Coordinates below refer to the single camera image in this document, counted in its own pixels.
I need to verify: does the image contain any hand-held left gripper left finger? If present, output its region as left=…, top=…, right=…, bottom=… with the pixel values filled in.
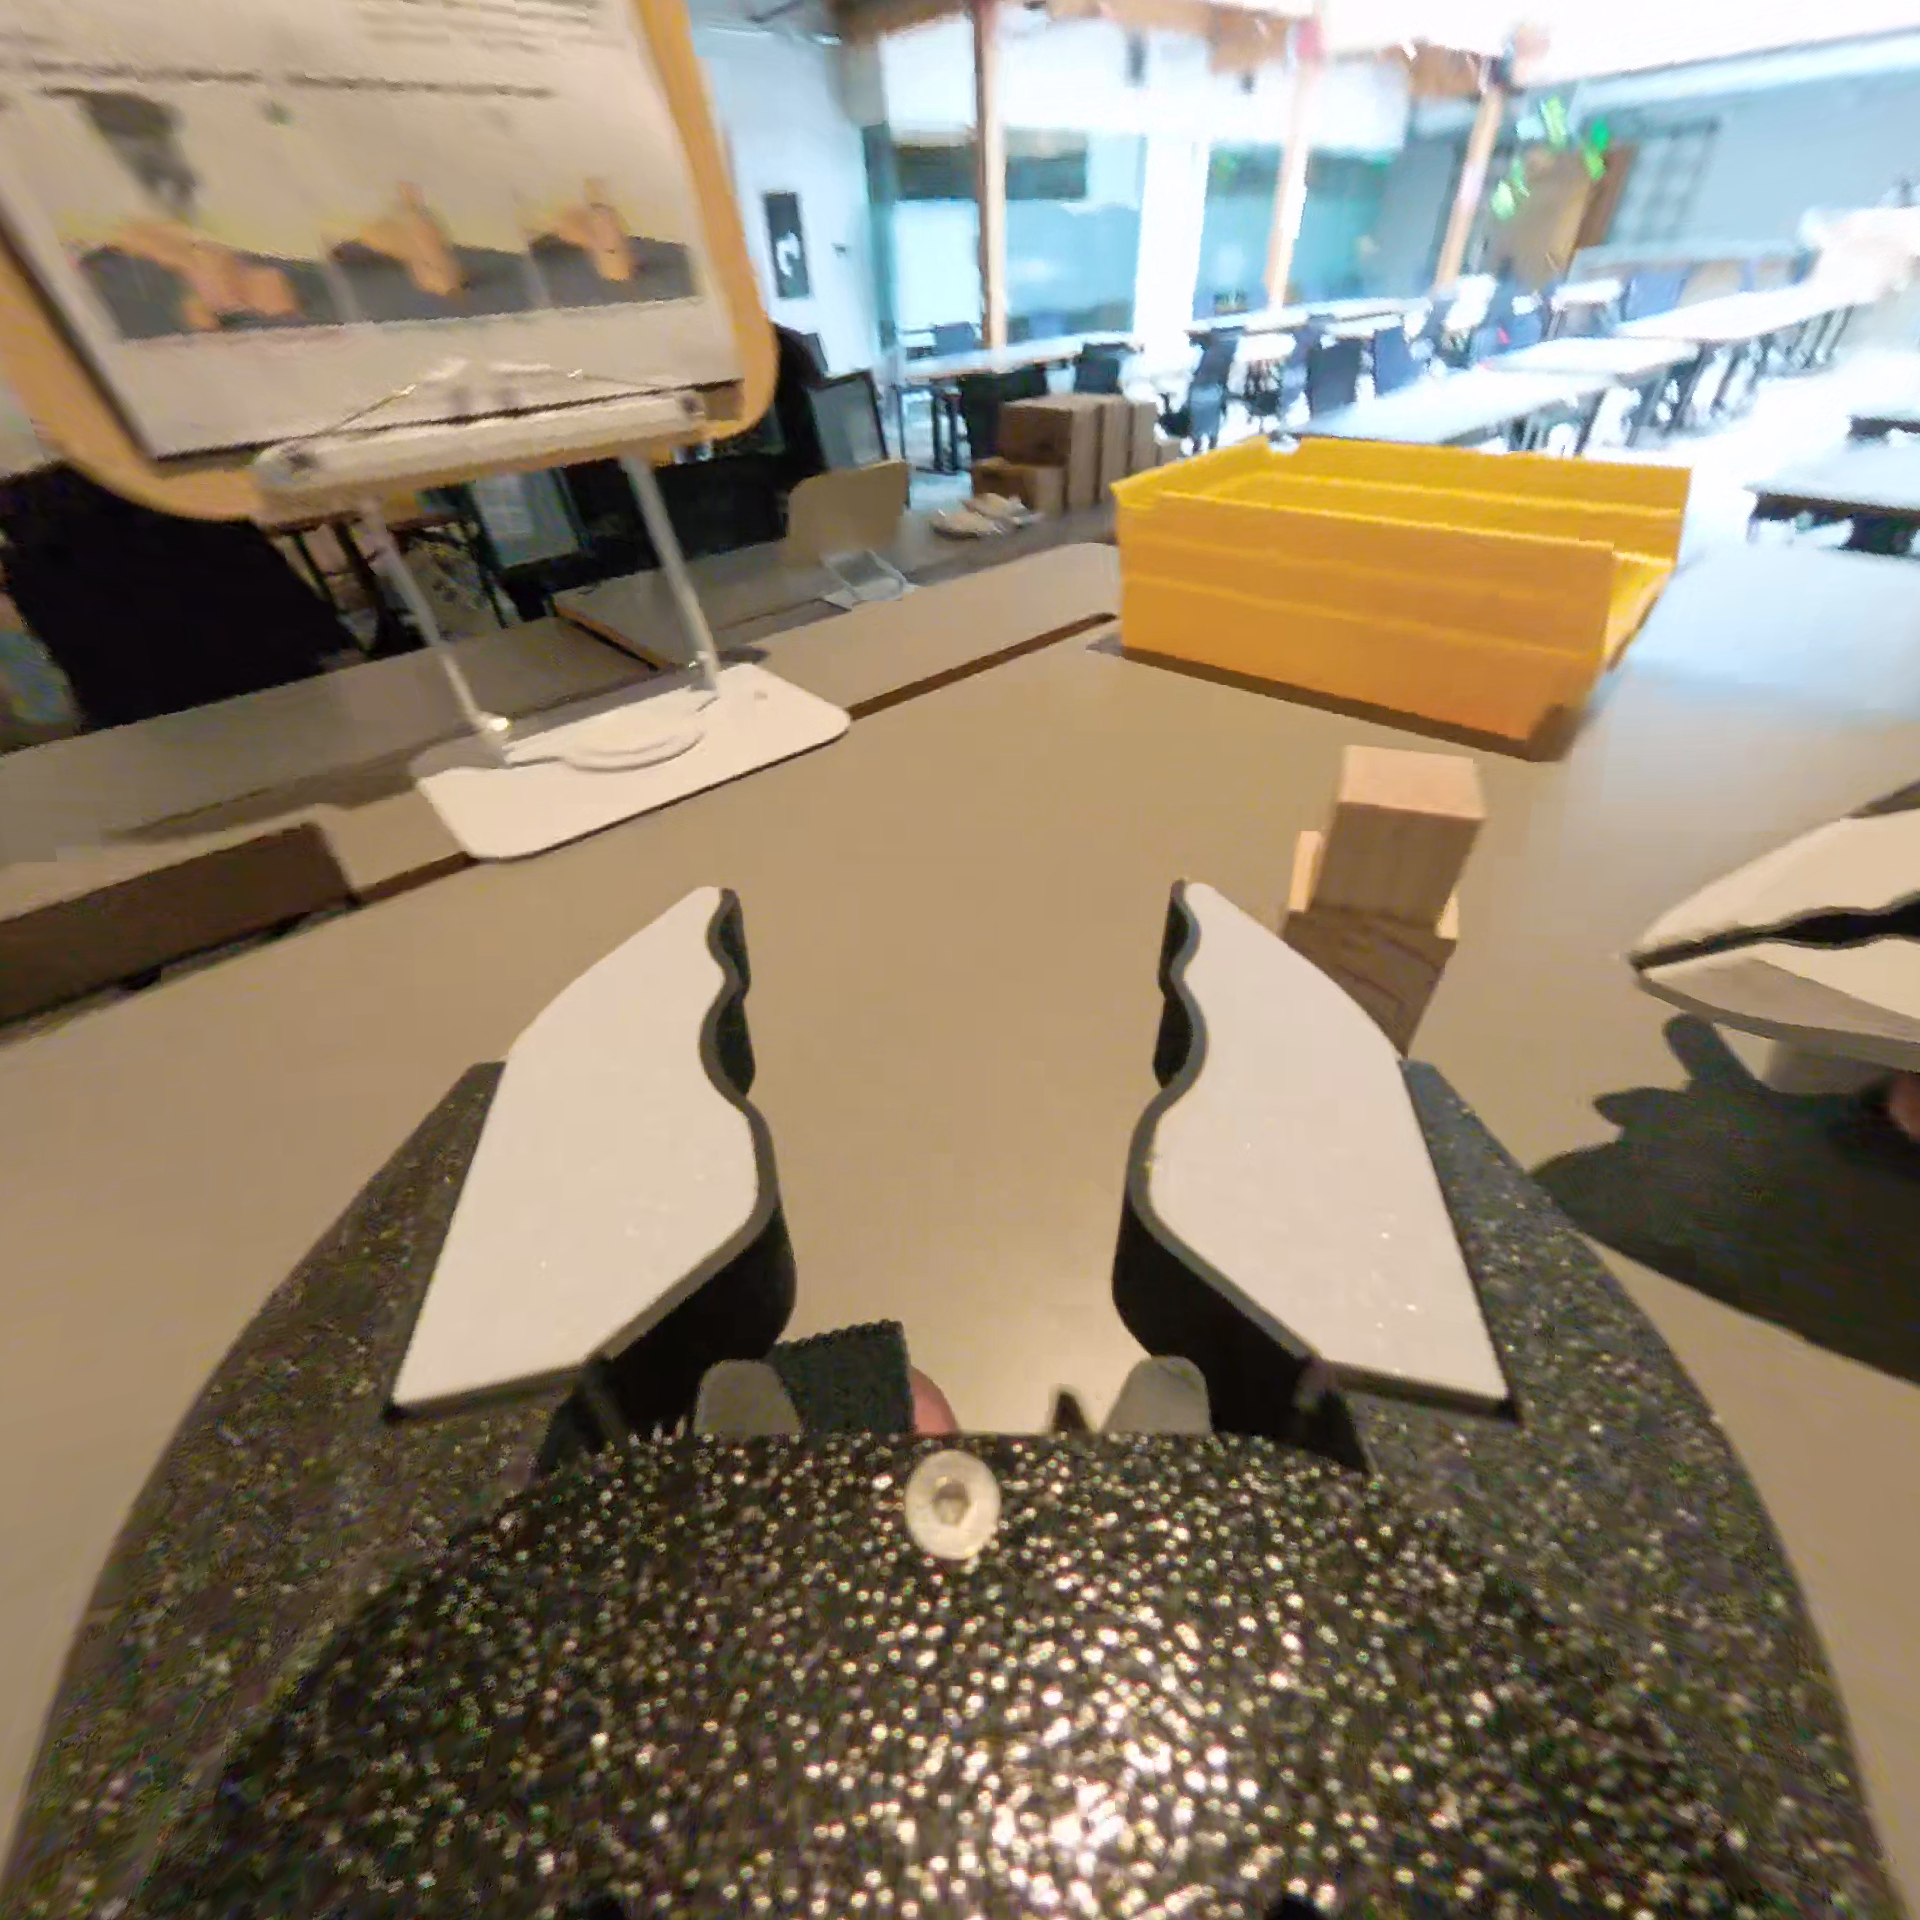
left=390, top=885, right=797, bottom=1428

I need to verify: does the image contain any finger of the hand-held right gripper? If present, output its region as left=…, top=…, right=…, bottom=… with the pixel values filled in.
left=1635, top=933, right=1920, bottom=1097
left=1632, top=811, right=1920, bottom=961

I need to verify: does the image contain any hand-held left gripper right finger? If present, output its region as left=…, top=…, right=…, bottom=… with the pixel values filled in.
left=1113, top=878, right=1513, bottom=1464

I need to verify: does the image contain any large plain wooden cube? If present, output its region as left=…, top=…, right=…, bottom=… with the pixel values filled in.
left=1282, top=829, right=1463, bottom=1060

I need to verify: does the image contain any yellow plastic bin stack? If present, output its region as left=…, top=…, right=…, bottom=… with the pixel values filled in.
left=1110, top=436, right=1694, bottom=759

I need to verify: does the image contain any group of background tables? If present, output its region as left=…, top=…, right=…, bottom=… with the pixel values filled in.
left=899, top=271, right=1920, bottom=556

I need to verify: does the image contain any group of dark chairs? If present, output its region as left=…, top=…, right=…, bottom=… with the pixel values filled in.
left=1081, top=292, right=1518, bottom=452

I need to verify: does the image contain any cardboard box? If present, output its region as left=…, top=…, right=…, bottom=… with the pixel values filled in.
left=971, top=393, right=1188, bottom=521

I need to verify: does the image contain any wooden pillar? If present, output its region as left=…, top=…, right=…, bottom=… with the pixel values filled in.
left=1263, top=0, right=1331, bottom=310
left=971, top=0, right=1008, bottom=350

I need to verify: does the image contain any wooden clipboard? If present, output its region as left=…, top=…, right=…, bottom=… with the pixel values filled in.
left=0, top=0, right=783, bottom=521

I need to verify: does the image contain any printed instruction sheet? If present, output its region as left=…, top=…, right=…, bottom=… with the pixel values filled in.
left=0, top=0, right=743, bottom=458

